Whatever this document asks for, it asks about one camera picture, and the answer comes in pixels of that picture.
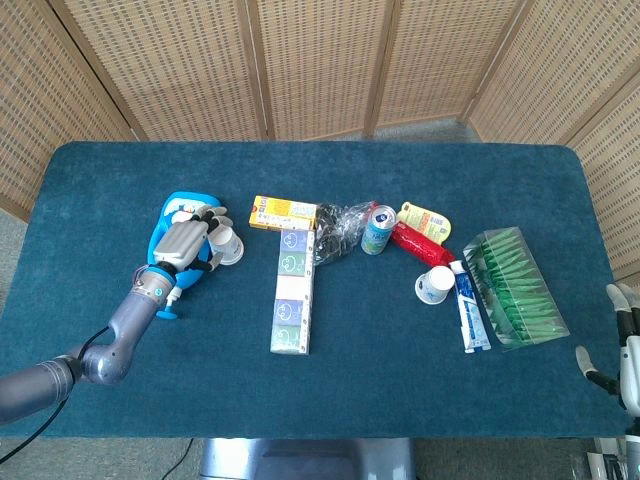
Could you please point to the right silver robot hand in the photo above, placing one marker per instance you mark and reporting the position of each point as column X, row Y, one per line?
column 631, row 360

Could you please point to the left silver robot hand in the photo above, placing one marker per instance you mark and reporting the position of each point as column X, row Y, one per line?
column 180, row 242

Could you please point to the white paper cup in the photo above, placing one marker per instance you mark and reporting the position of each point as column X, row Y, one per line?
column 235, row 260
column 435, row 285
column 231, row 245

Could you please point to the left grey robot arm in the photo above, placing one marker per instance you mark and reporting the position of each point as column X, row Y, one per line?
column 125, row 320

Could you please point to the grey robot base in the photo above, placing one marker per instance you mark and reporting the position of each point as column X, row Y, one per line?
column 300, row 460

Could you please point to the blue pump bottle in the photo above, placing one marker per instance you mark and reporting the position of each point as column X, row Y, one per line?
column 176, row 200

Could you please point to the yellow cardboard box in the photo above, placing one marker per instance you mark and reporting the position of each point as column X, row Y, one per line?
column 280, row 212

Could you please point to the white floor object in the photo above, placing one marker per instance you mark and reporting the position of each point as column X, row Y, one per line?
column 602, row 465

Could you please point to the long tissue pack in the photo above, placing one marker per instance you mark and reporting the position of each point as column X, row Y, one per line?
column 292, row 300

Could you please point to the clear box of green sachets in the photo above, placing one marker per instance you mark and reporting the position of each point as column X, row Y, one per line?
column 520, row 295

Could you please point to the clear bag of black pieces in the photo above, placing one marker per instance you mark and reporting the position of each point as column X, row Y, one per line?
column 340, row 230

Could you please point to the white blue toothpaste tube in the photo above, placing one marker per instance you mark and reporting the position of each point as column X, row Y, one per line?
column 470, row 310

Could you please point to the light blue drink can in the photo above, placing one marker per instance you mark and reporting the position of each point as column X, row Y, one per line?
column 377, row 235

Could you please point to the blue table cloth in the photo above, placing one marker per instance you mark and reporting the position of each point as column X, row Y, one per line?
column 350, row 390

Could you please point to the bamboo folding screen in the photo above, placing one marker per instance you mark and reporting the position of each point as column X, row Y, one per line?
column 320, row 60

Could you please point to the red foil packet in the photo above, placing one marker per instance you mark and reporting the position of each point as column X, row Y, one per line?
column 417, row 247

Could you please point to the yellow green packet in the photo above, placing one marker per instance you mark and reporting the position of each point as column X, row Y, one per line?
column 425, row 220

